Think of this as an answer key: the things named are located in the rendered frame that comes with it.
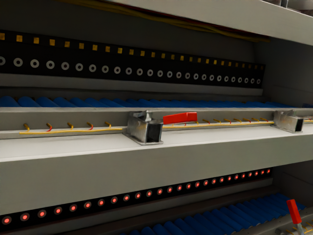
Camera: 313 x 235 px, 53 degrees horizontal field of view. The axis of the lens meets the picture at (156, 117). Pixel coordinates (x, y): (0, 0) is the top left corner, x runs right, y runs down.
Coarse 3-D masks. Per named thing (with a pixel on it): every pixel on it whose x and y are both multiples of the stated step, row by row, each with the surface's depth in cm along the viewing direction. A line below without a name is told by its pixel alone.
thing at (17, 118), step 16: (0, 112) 28; (16, 112) 28; (32, 112) 29; (48, 112) 30; (64, 112) 31; (80, 112) 32; (96, 112) 33; (112, 112) 34; (128, 112) 35; (160, 112) 38; (176, 112) 39; (208, 112) 42; (224, 112) 44; (240, 112) 46; (256, 112) 48; (304, 112) 56; (0, 128) 28; (16, 128) 29; (32, 128) 29; (48, 128) 30; (64, 128) 31; (112, 128) 32
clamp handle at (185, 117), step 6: (144, 114) 32; (150, 114) 32; (174, 114) 28; (180, 114) 27; (186, 114) 27; (192, 114) 27; (144, 120) 32; (150, 120) 33; (156, 120) 30; (162, 120) 30; (168, 120) 29; (174, 120) 28; (180, 120) 27; (186, 120) 27; (192, 120) 27
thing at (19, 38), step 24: (0, 48) 39; (24, 48) 40; (48, 48) 42; (72, 48) 44; (96, 48) 46; (120, 48) 48; (144, 48) 50; (0, 72) 40; (24, 72) 41; (48, 72) 43; (72, 72) 45; (96, 72) 47; (120, 72) 49; (144, 72) 52; (192, 72) 57; (216, 72) 61; (240, 72) 65
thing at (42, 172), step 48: (288, 96) 68; (0, 144) 26; (48, 144) 28; (96, 144) 30; (192, 144) 34; (240, 144) 39; (288, 144) 45; (0, 192) 24; (48, 192) 26; (96, 192) 29
